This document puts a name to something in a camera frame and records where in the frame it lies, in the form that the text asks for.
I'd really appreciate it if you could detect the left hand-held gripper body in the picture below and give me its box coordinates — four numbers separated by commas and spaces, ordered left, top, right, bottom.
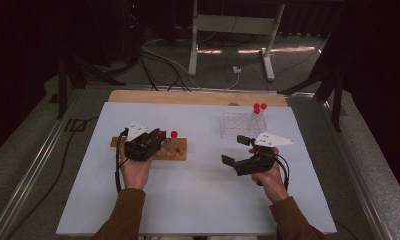
123, 121, 162, 163

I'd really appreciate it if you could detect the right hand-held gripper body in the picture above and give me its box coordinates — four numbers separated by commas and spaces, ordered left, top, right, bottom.
234, 132, 295, 177

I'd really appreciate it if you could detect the wooden test tube rack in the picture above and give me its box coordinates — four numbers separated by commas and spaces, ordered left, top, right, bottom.
109, 135, 188, 162

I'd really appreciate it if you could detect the clear plastic test tube rack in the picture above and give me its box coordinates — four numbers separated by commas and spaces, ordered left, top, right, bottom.
220, 110, 268, 140

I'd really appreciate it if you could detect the person's right hand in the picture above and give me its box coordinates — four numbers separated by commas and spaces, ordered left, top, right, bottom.
251, 148, 289, 204

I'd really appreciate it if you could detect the person's left hand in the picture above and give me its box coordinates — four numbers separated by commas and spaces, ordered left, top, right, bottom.
119, 141, 155, 191

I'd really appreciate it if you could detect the white table sheet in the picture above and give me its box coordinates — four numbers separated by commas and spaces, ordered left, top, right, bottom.
56, 101, 337, 236

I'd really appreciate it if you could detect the black angled stand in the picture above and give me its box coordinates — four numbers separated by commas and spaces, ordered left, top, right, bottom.
277, 33, 346, 133

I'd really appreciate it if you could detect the black tripod stand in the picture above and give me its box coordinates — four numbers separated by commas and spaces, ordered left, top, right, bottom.
56, 49, 126, 120

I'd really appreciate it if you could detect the dark equipment rack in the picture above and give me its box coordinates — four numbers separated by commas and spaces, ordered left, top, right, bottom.
121, 0, 146, 64

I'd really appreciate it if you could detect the white metal stand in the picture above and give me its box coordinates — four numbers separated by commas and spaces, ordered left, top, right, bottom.
187, 0, 286, 82

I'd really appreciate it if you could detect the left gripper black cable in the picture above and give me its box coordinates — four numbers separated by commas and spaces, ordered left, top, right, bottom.
114, 127, 130, 194

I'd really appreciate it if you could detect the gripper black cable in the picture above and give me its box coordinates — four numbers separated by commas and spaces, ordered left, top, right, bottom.
114, 127, 130, 194
274, 154, 291, 193

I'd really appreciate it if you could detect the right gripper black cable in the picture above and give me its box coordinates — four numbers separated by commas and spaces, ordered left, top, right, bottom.
274, 154, 291, 193

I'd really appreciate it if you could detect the bundle of black cables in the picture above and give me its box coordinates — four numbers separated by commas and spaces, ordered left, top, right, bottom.
137, 43, 192, 93

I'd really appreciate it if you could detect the white floor cable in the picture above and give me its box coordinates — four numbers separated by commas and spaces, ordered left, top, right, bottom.
141, 38, 204, 89

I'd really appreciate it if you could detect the black floor cable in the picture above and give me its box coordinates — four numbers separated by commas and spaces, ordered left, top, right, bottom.
4, 115, 100, 240

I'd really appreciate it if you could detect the aluminium frame rail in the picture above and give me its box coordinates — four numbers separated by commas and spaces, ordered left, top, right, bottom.
0, 89, 84, 240
319, 99, 392, 240

